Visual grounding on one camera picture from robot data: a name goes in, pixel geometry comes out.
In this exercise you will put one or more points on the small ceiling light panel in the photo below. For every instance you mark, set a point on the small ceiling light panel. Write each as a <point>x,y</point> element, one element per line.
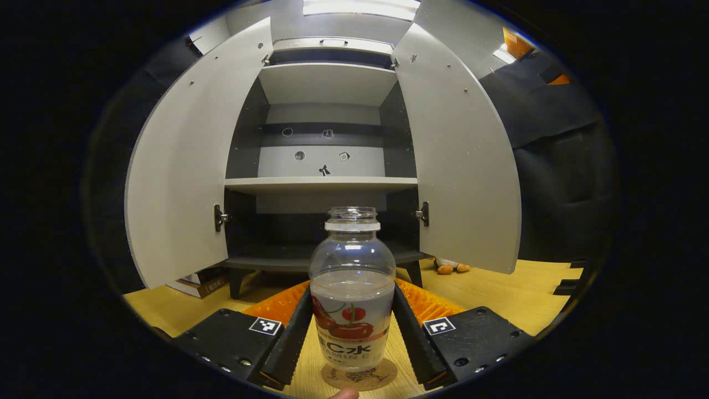
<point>504,54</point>

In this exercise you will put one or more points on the grey cabinet shelf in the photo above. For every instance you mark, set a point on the grey cabinet shelf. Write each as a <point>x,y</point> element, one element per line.
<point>321,184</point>
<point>327,83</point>

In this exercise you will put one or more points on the grey cabinet door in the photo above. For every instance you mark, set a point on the grey cabinet door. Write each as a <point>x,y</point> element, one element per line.
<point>188,166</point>
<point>465,166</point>

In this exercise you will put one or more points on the round cork coaster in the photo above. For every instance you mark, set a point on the round cork coaster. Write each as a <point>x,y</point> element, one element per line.
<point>360,379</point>

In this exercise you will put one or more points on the stack of books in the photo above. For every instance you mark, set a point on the stack of books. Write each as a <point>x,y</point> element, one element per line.
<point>199,284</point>

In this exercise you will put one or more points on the large ceiling light panel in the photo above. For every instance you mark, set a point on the large ceiling light panel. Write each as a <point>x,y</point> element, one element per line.
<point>360,8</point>

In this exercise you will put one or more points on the black backdrop cloth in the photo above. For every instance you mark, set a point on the black backdrop cloth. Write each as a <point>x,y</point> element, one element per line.
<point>565,166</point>

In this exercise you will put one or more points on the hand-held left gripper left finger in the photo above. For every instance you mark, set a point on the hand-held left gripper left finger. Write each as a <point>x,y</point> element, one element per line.
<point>291,343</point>

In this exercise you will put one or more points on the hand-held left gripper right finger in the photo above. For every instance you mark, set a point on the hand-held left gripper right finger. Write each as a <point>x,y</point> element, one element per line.
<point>415,343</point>

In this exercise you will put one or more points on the clear bottle with red label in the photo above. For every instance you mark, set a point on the clear bottle with red label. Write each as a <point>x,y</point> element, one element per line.
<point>352,293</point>

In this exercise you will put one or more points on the penguin plush toy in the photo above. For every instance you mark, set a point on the penguin plush toy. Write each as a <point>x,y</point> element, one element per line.
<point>451,267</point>

